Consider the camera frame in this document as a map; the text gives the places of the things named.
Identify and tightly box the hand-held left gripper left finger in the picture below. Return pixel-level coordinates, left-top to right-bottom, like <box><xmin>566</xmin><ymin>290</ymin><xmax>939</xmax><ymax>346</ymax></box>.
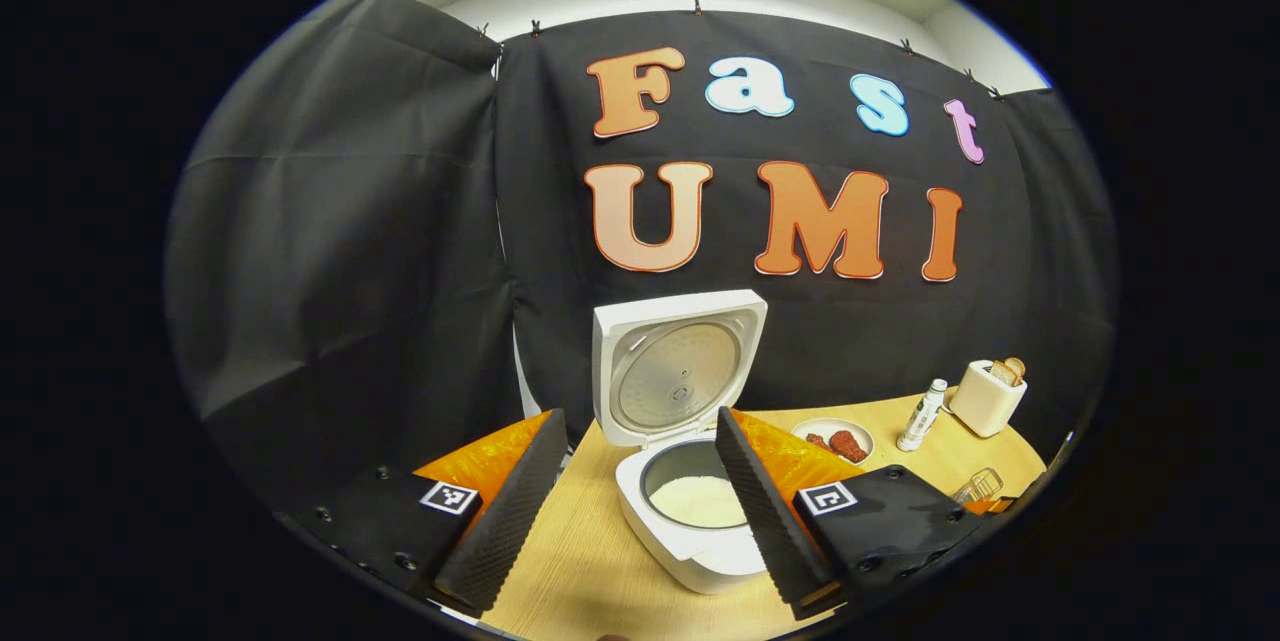
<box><xmin>300</xmin><ymin>408</ymin><xmax>569</xmax><ymax>617</ymax></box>

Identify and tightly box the white round plate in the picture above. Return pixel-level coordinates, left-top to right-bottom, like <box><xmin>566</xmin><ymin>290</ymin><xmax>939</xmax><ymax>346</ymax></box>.
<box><xmin>792</xmin><ymin>418</ymin><xmax>875</xmax><ymax>467</ymax></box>

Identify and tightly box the white toaster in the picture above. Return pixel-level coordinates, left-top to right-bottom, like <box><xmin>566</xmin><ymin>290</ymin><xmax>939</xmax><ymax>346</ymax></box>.
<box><xmin>948</xmin><ymin>358</ymin><xmax>1028</xmax><ymax>438</ymax></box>

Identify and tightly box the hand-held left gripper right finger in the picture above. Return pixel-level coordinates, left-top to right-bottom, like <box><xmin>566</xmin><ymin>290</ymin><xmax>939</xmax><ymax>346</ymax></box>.
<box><xmin>715</xmin><ymin>407</ymin><xmax>986</xmax><ymax>622</ymax></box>

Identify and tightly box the white drink bottle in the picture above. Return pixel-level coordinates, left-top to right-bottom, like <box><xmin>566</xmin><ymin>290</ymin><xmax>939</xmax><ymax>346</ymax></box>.
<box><xmin>896</xmin><ymin>379</ymin><xmax>947</xmax><ymax>452</ymax></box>

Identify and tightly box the black backdrop cloth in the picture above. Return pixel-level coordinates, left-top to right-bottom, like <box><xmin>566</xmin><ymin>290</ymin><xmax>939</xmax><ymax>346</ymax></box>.
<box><xmin>165</xmin><ymin>0</ymin><xmax>1119</xmax><ymax>522</ymax></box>

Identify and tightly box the white rice cooker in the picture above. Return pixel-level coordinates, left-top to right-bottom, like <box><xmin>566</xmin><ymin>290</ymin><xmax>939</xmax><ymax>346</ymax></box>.
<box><xmin>592</xmin><ymin>289</ymin><xmax>769</xmax><ymax>594</ymax></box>

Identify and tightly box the white rice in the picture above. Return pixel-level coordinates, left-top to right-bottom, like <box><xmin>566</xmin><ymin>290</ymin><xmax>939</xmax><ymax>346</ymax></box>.
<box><xmin>650</xmin><ymin>476</ymin><xmax>749</xmax><ymax>529</ymax></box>

